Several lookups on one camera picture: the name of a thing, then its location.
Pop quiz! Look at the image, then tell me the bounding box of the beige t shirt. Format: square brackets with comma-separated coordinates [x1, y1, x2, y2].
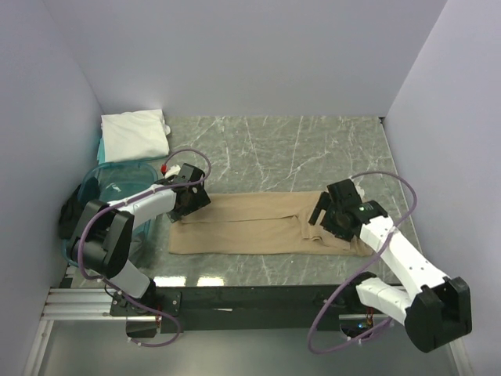
[168, 191, 373, 257]

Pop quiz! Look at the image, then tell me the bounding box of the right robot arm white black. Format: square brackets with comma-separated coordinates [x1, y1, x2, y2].
[308, 179, 472, 353]

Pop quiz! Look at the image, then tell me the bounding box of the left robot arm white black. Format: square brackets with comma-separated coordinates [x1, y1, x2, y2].
[66, 164, 211, 315]

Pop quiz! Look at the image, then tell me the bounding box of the teal transparent plastic basket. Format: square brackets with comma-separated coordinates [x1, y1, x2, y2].
[62, 161, 158, 266]

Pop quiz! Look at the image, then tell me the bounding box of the folded white t shirt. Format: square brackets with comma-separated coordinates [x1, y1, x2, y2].
[101, 109, 170, 162]

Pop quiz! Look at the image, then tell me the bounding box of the folded teal t shirt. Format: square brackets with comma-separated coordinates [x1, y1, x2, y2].
[96, 137, 106, 165]

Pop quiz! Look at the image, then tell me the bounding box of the black t shirt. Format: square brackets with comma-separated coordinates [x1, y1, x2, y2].
[57, 185, 84, 240]

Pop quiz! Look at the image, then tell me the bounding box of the black base beam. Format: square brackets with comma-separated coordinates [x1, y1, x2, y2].
[109, 284, 391, 340]

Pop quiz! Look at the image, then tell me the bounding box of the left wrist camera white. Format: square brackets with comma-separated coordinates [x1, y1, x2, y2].
[160, 164, 181, 179]

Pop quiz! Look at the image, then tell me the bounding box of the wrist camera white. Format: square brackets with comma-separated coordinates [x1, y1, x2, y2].
[160, 164, 181, 179]
[352, 181, 366, 198]

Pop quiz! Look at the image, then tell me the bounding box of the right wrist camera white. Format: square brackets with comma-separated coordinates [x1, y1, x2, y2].
[352, 181, 366, 198]

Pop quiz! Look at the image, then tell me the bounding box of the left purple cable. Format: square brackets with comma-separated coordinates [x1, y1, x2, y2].
[77, 149, 214, 349]

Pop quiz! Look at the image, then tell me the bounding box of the purple cable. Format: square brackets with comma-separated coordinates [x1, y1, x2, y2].
[77, 149, 214, 349]
[307, 171, 418, 356]

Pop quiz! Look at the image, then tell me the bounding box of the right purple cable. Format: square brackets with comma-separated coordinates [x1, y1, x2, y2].
[307, 171, 418, 356]

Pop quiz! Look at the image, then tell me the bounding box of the aluminium rail frame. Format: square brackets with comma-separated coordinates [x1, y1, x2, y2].
[23, 288, 474, 375]

